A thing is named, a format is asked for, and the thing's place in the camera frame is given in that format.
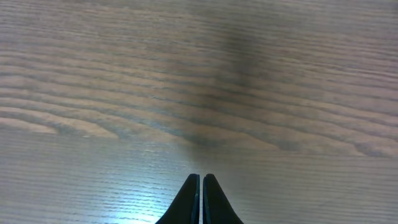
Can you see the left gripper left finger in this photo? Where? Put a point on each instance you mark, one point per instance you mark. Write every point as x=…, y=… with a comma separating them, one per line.
x=185, y=207

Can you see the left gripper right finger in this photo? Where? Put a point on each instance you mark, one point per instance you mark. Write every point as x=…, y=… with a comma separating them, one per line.
x=216, y=207

